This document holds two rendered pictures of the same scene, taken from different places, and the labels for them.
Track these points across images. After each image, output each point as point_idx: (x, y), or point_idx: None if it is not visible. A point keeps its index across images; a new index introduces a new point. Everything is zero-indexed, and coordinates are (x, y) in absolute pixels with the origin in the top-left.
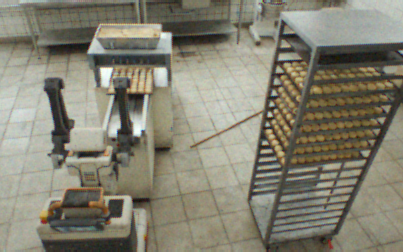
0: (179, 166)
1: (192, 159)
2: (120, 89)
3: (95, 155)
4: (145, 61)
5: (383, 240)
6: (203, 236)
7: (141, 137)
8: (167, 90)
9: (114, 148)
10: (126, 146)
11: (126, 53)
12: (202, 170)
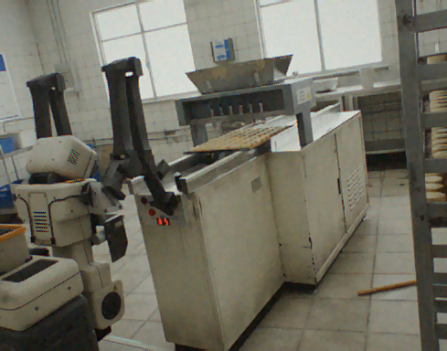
0: (318, 320)
1: (351, 313)
2: (109, 68)
3: (48, 177)
4: (259, 109)
5: None
6: None
7: (187, 200)
8: (293, 158)
9: (147, 219)
10: (110, 175)
11: (224, 92)
12: (362, 335)
